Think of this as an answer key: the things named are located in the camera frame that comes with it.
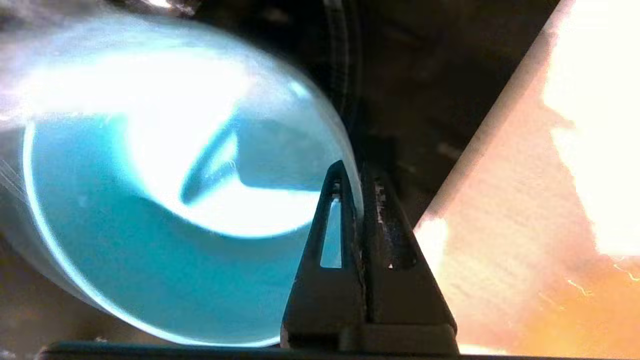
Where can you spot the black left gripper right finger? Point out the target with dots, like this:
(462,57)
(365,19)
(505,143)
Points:
(410,310)

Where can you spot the blue plastic bowl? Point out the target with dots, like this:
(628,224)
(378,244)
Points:
(150,225)

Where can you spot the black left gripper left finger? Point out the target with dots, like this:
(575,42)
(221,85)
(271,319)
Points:
(325,310)

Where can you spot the black induction cooktop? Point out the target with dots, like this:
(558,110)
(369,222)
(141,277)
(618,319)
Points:
(425,75)

